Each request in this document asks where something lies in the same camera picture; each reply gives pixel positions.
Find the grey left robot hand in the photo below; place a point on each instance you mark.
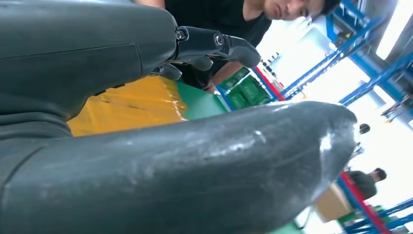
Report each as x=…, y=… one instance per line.
x=161, y=181

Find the person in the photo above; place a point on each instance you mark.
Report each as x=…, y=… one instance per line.
x=364, y=184
x=219, y=19

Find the yellow taped sheet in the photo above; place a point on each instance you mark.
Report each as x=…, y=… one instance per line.
x=129, y=106

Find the blue steel shelf rack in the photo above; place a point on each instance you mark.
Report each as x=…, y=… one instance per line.
x=355, y=35
x=400, y=206

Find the cardboard box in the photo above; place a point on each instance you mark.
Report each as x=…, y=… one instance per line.
x=332, y=205

